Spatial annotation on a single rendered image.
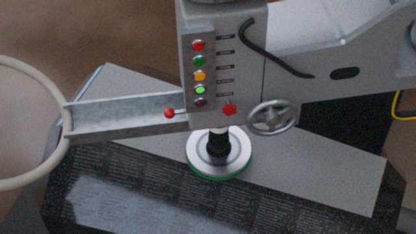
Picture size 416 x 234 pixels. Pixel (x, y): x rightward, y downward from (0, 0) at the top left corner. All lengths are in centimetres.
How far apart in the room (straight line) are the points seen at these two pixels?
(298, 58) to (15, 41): 247
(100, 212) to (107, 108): 46
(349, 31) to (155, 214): 92
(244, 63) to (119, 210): 82
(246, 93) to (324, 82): 22
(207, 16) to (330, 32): 36
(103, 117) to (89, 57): 175
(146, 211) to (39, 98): 149
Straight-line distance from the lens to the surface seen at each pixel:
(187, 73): 143
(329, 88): 163
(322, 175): 194
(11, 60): 186
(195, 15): 134
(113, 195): 206
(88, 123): 175
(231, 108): 153
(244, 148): 191
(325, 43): 152
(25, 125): 325
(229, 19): 135
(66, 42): 362
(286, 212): 191
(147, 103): 176
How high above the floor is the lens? 242
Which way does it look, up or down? 51 degrees down
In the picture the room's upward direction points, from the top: 1 degrees counter-clockwise
